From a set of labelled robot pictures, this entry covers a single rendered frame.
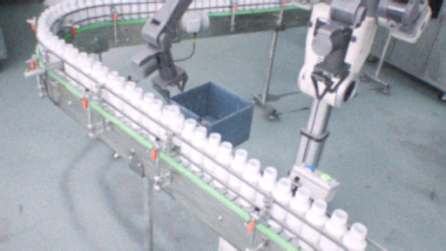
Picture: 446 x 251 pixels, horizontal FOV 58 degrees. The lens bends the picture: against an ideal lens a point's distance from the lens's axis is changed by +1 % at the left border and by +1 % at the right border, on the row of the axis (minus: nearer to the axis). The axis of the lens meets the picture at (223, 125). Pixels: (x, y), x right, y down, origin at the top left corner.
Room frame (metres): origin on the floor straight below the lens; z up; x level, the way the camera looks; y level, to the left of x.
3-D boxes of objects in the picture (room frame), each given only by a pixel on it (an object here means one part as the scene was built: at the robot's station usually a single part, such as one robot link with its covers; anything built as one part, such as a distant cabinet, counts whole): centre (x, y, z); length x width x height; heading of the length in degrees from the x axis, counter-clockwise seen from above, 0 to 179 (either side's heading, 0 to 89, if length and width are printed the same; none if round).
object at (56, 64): (1.67, 0.85, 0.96); 0.23 x 0.10 x 0.27; 140
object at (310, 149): (1.56, -0.43, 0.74); 0.11 x 0.11 x 0.40; 50
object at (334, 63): (1.03, -0.28, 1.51); 0.10 x 0.07 x 0.07; 140
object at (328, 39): (1.00, -0.26, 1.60); 0.12 x 0.09 x 0.12; 141
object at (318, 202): (0.82, -0.29, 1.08); 0.06 x 0.06 x 0.17
